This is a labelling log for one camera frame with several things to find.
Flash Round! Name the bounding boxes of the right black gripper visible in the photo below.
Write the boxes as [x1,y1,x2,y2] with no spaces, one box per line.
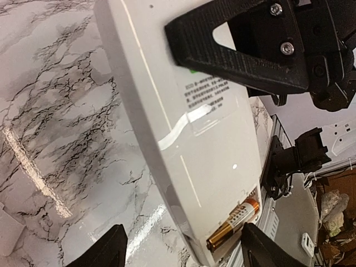
[165,1,355,111]

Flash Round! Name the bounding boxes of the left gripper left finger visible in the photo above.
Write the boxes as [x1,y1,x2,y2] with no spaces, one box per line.
[67,224,128,267]

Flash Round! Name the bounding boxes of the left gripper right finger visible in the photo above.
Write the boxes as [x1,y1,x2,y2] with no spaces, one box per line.
[241,223,305,267]

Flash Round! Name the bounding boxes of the gold AAA battery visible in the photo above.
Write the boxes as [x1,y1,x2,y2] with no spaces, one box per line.
[206,198,260,253]

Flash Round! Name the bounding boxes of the white remote control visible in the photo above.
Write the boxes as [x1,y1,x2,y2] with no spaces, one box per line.
[94,1,262,266]

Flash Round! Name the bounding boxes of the white battery cover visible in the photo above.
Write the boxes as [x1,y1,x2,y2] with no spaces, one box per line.
[0,203,25,256]

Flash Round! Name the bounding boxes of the white device on bench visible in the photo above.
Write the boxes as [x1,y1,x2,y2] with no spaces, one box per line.
[301,233,315,258]

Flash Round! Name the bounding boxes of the cardboard box with clutter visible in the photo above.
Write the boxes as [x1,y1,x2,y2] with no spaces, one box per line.
[315,169,355,266]

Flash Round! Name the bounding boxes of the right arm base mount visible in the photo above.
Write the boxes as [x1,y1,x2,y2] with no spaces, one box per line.
[261,127,331,200]

